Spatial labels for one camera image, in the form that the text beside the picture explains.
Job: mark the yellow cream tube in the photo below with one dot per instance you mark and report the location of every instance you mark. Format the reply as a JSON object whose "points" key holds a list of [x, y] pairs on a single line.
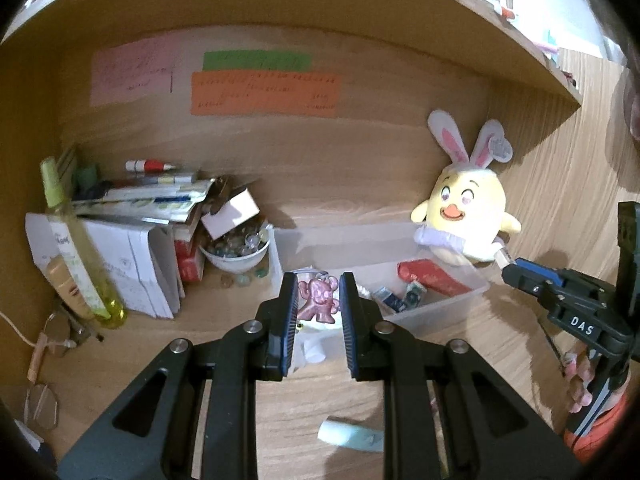
{"points": [[67, 287]]}

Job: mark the white bowl of marbles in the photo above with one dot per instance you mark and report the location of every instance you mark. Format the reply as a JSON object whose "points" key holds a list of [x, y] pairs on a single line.
{"points": [[235, 255]]}

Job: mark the person's right hand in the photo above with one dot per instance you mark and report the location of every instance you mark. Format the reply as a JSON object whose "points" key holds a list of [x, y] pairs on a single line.
{"points": [[580, 380]]}

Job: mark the clear plastic storage box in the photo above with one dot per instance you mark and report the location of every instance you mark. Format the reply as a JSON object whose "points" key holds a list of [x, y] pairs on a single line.
{"points": [[440, 305]]}

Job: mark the white and blue pouch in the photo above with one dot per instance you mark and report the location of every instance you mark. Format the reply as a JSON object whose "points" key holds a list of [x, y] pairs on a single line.
{"points": [[27, 437]]}

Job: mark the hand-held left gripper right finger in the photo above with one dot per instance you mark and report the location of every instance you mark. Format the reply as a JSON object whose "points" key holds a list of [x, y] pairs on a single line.
{"points": [[350, 330]]}

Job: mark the yellow-green spray bottle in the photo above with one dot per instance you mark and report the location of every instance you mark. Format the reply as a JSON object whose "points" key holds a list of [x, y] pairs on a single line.
{"points": [[75, 250]]}

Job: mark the green sticky note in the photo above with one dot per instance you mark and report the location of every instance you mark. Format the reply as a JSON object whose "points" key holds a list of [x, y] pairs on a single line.
{"points": [[257, 60]]}

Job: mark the clear frame eyeglasses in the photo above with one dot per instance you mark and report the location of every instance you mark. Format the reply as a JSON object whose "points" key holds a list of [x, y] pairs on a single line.
{"points": [[42, 405], [62, 332]]}

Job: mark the red and white marker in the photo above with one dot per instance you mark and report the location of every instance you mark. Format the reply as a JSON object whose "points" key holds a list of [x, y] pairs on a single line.
{"points": [[150, 165]]}

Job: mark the orange sticky note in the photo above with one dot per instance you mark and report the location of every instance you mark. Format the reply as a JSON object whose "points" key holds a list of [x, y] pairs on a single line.
{"points": [[265, 92]]}

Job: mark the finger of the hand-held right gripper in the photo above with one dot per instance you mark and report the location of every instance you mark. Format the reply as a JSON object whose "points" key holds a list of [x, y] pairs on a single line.
{"points": [[580, 327], [540, 272]]}

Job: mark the mint green small tube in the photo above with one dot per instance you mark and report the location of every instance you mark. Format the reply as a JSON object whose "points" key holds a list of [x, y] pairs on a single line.
{"points": [[350, 435]]}

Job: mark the yellow chick plush bunny ears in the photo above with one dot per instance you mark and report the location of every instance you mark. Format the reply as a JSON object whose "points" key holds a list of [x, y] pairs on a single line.
{"points": [[467, 210]]}

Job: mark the small blue packets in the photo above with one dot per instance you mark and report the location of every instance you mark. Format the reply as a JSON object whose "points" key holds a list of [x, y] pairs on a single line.
{"points": [[389, 301]]}

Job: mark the white folded cartons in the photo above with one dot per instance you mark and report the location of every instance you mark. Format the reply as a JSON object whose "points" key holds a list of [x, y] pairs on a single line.
{"points": [[135, 270]]}

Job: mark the small green container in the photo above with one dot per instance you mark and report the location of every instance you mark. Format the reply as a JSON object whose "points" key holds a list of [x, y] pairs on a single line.
{"points": [[86, 180]]}

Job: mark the small white cardboard box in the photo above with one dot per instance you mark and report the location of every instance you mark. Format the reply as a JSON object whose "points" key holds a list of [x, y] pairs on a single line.
{"points": [[232, 212]]}

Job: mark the stack of booklets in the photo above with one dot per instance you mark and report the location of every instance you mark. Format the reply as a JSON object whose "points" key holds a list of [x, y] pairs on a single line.
{"points": [[145, 200]]}

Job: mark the white paper carton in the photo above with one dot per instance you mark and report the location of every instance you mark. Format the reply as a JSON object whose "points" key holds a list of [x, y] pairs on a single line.
{"points": [[39, 245]]}

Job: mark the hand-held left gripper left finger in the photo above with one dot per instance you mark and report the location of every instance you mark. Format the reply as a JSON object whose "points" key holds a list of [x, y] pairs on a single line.
{"points": [[287, 330]]}

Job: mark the small red box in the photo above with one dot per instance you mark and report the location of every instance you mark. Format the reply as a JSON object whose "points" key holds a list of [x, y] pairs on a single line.
{"points": [[189, 260]]}

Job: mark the red tube with white cap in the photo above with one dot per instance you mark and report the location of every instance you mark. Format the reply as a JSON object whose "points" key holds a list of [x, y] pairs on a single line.
{"points": [[432, 275]]}

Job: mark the pink sticky note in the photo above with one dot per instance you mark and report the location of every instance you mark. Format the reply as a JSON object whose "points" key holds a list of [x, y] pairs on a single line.
{"points": [[135, 70]]}

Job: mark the person's right forearm orange sleeve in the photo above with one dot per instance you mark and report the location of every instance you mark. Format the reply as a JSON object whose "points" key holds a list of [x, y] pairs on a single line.
{"points": [[607, 427]]}

